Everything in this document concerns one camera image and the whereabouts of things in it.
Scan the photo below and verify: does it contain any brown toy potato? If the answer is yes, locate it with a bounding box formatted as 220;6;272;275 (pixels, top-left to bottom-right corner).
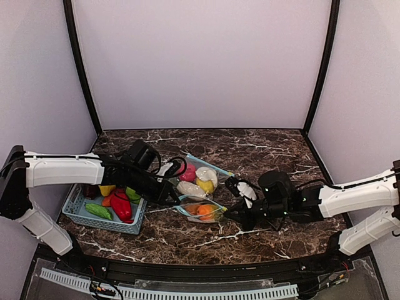
185;204;199;215

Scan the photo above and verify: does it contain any small clear zip bag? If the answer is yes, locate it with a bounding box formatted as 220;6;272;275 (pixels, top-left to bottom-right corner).
174;195;228;224

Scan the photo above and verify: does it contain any large red toy apple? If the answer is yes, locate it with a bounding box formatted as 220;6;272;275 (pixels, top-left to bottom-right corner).
179;163;196;183

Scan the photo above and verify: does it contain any large clear zip bag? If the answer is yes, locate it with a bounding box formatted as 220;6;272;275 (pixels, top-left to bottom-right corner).
169;154;234;200

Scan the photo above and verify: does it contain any yellow toy potato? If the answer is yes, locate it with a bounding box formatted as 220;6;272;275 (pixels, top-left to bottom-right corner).
196;178;215;194

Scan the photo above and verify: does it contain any light blue plastic basket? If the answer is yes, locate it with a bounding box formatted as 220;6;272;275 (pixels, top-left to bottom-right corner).
62;184;147;235

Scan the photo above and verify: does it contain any orange toy carrot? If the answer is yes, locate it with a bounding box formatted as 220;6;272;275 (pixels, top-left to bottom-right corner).
196;204;218;221

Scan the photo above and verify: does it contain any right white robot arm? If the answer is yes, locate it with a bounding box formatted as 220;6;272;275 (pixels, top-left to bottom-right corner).
224;161;399;256

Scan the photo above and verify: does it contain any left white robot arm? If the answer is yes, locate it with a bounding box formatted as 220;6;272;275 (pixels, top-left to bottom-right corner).
1;139;180;256

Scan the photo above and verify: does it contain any red toy bell pepper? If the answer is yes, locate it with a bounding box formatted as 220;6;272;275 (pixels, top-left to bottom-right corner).
110;189;133;223

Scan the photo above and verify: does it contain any yellow toy lemon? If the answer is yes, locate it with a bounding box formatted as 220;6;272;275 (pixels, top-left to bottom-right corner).
99;185;116;197

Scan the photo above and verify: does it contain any green toy cucumber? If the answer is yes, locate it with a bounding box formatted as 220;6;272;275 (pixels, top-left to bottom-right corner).
85;203;113;221

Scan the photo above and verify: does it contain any dark red toy fruit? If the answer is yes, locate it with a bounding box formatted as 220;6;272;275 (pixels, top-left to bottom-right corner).
82;185;99;200

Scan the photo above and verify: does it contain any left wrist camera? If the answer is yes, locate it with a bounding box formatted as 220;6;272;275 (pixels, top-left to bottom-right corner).
156;156;188;181

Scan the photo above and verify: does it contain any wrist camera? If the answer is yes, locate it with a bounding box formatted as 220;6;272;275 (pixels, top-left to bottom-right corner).
224;176;258;209
156;156;188;181

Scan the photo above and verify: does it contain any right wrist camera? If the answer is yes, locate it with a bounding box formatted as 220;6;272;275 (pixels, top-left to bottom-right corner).
224;176;258;209

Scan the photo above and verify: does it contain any white slotted cable duct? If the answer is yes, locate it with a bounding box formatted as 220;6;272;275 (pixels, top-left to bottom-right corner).
40;268;299;300

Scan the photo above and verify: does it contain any black front frame rail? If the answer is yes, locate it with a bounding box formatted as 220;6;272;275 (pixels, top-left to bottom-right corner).
56;253;354;283

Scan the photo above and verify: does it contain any left black frame post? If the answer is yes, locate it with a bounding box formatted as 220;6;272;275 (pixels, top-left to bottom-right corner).
62;0;103;136

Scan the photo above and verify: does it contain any black frame post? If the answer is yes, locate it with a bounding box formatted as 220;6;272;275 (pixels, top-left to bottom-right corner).
62;0;103;136
302;0;341;136

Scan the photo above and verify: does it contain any right black frame post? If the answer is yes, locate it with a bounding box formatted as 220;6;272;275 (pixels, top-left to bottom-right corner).
302;0;341;136

